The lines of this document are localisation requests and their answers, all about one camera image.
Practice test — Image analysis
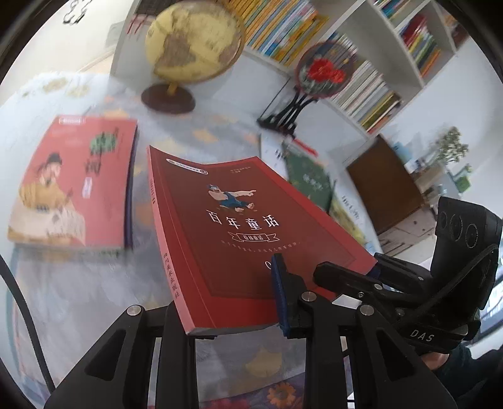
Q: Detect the yellow globe on wooden base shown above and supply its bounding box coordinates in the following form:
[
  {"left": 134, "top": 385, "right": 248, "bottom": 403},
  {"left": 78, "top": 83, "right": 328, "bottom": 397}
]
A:
[{"left": 141, "top": 0, "right": 246, "bottom": 115}]

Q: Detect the red tassel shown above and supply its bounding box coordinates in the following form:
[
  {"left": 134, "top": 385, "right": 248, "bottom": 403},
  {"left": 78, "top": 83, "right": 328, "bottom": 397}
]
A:
[{"left": 291, "top": 134, "right": 320, "bottom": 157}]

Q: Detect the person's right hand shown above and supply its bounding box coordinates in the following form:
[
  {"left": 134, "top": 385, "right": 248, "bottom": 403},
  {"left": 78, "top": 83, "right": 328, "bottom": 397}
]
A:
[{"left": 420, "top": 350, "right": 456, "bottom": 372}]

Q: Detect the brown wooden cabinet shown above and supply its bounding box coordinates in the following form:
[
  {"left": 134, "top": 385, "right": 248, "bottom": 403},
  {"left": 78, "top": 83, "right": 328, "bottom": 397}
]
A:
[{"left": 346, "top": 134, "right": 427, "bottom": 237}]

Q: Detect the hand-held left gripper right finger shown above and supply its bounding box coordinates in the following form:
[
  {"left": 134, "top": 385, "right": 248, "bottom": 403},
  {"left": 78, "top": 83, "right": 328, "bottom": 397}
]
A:
[{"left": 270, "top": 253, "right": 446, "bottom": 409}]

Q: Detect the embroidered round fan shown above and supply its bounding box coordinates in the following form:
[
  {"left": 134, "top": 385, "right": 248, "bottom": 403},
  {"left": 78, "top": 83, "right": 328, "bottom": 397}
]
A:
[{"left": 295, "top": 41, "right": 356, "bottom": 101}]

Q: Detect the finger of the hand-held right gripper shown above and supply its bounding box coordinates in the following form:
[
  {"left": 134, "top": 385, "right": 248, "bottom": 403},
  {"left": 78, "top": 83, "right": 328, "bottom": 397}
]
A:
[
  {"left": 313, "top": 261, "right": 397, "bottom": 315},
  {"left": 369, "top": 253, "right": 433, "bottom": 300}
]

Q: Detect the thin black cable loop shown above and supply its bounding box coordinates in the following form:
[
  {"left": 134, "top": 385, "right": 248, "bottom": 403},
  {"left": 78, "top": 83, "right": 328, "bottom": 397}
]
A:
[{"left": 417, "top": 243, "right": 501, "bottom": 319}]

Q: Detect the person's right forearm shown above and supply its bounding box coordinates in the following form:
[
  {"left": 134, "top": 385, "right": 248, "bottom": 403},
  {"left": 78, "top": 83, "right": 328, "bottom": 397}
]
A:
[{"left": 444, "top": 346, "right": 503, "bottom": 396}]

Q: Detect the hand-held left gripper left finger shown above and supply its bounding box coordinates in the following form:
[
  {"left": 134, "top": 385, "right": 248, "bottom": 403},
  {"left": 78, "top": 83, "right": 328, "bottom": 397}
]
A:
[{"left": 43, "top": 301, "right": 199, "bottom": 409}]

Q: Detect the green chalkboard book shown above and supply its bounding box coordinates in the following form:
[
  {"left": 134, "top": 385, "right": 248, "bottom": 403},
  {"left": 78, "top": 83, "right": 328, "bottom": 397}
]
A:
[{"left": 285, "top": 151, "right": 338, "bottom": 211}]

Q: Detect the potted green plant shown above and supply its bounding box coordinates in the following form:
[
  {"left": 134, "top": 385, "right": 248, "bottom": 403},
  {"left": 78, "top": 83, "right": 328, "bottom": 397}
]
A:
[{"left": 436, "top": 126, "right": 474, "bottom": 177}]

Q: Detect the cardboard box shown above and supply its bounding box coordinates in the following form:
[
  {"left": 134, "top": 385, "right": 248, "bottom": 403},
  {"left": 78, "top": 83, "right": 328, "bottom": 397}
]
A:
[{"left": 379, "top": 204, "right": 439, "bottom": 254}]

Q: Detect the orange red poet book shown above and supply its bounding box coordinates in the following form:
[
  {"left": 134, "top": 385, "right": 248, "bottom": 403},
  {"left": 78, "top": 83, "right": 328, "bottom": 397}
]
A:
[{"left": 7, "top": 115, "right": 139, "bottom": 252}]

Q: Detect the illustrated animal book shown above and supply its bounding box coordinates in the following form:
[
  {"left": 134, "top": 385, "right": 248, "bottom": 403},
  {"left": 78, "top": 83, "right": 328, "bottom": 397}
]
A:
[{"left": 259, "top": 133, "right": 368, "bottom": 246}]

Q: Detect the leaf print tablecloth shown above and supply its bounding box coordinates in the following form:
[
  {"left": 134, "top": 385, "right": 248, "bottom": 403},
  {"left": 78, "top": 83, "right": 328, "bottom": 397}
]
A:
[{"left": 0, "top": 71, "right": 394, "bottom": 409}]

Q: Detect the red fairy tale book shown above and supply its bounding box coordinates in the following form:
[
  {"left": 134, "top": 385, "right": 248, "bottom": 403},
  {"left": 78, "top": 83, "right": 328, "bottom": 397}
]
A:
[{"left": 146, "top": 145, "right": 379, "bottom": 337}]

